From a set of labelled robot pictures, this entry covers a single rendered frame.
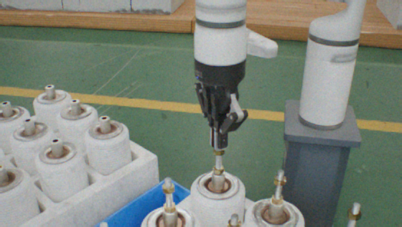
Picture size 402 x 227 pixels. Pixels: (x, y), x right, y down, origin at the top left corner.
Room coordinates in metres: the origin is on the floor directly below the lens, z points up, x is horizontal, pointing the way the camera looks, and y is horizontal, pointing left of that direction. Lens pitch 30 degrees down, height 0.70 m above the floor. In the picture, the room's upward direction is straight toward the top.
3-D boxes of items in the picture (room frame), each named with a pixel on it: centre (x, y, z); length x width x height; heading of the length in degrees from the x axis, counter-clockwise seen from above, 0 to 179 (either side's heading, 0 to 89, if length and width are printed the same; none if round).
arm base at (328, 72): (0.69, -0.24, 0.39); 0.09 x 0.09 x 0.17; 79
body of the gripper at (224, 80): (0.54, -0.02, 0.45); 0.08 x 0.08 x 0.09
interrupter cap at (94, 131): (0.72, 0.21, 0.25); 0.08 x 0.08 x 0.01
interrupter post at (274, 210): (0.46, -0.11, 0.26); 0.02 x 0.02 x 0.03
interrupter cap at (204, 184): (0.54, -0.03, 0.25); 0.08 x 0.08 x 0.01
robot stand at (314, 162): (0.69, -0.24, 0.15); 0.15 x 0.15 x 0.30; 79
